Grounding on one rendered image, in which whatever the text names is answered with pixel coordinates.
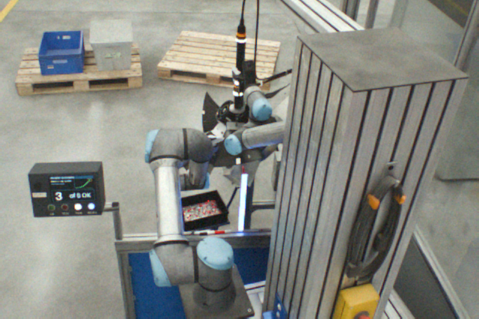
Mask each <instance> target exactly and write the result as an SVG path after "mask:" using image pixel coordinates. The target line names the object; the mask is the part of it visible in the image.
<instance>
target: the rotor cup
mask: <svg viewBox="0 0 479 319"><path fill-rule="evenodd" d="M231 104H234V102H233V100H226V101H225V102H223V104H221V106H220V107H219V109H218V111H217V113H216V120H217V121H219V122H220V123H221V124H223V125H225V126H226V123H227V122H228V121H229V120H228V119H227V118H229V119H230V120H231V122H236V119H235V118H236V115H235V114H234V113H233V112H231V111H230V109H229V108H230V105H231ZM224 108H226V110H225V111H224V112H223V109H224ZM248 116H249V112H242V113H240V114H239V115H238V116H237V117H238V118H237V122H243V123H245V124H246V123H248ZM226 117H227V118H226Z"/></svg>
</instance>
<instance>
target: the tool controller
mask: <svg viewBox="0 0 479 319"><path fill-rule="evenodd" d="M28 183H29V189H30V194H31V204H32V210H33V215H34V217H51V216H92V215H102V213H103V209H104V206H105V203H106V194H105V185H104V176H103V162H102V161H80V162H36V163H35V164H34V165H33V166H32V168H31V169H30V171H29V172H28ZM53 189H64V190H65V197H66V201H52V192H51V190H53ZM76 203H80V204H81V205H82V208H81V209H79V210H77V209H76V208H75V204H76ZM89 203H94V204H95V207H94V209H90V208H88V204H89ZM49 204H54V205H55V209H54V210H49V209H48V205H49ZM62 204H67V205H68V209H67V210H63V209H62V208H61V205H62Z"/></svg>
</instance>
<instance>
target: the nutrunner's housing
mask: <svg viewBox="0 0 479 319"><path fill-rule="evenodd" d="M237 33H239V34H245V25H244V18H243V19H241V18H240V20H239V25H238V26H237ZM241 99H242V97H238V96H236V95H234V108H235V109H240V107H241Z"/></svg>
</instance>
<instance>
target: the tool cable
mask: <svg viewBox="0 0 479 319"><path fill-rule="evenodd" d="M244 5H245V0H242V10H241V19H243V12H244ZM258 20H259V0H257V19H256V31H255V42H254V71H255V76H256V79H258V82H260V85H259V86H261V85H262V80H265V79H270V78H272V77H274V76H278V75H281V74H282V73H286V75H287V72H288V71H291V70H292V68H290V69H288V70H284V71H283V72H280V73H276V74H275V75H272V76H268V77H265V78H258V77H257V74H256V52H257V31H258ZM286 75H285V76H286Z"/></svg>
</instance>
